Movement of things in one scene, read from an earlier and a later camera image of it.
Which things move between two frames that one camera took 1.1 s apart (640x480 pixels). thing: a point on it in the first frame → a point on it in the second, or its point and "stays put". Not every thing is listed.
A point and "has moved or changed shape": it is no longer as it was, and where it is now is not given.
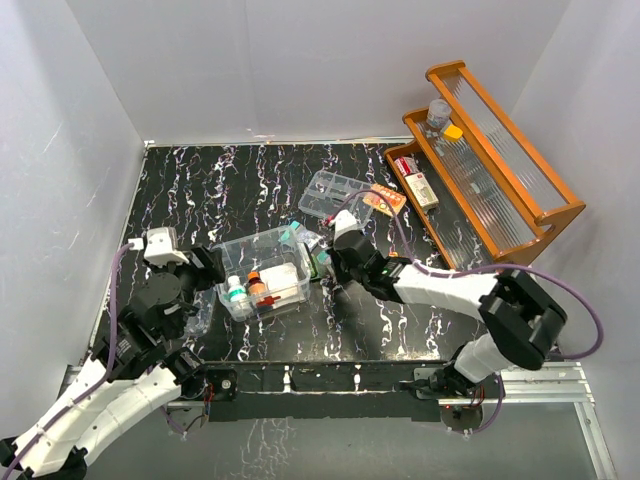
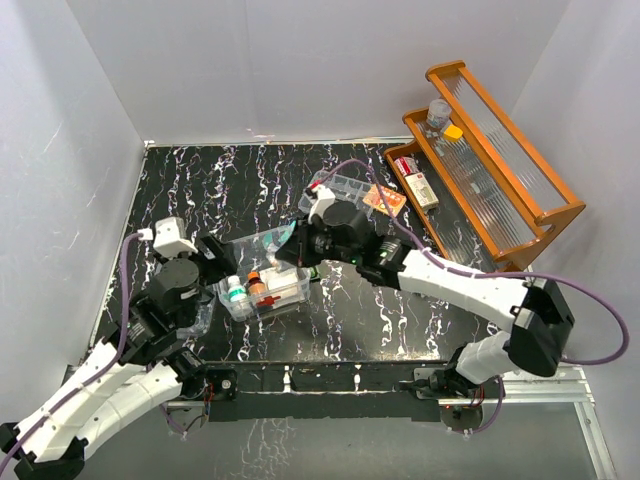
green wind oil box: (313, 265) stays put
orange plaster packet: (394, 199) stays put
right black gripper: (339, 275) → (297, 249)
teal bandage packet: (323, 257) has moved or changed shape
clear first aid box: (262, 273) stays put
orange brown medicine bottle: (257, 289) stays put
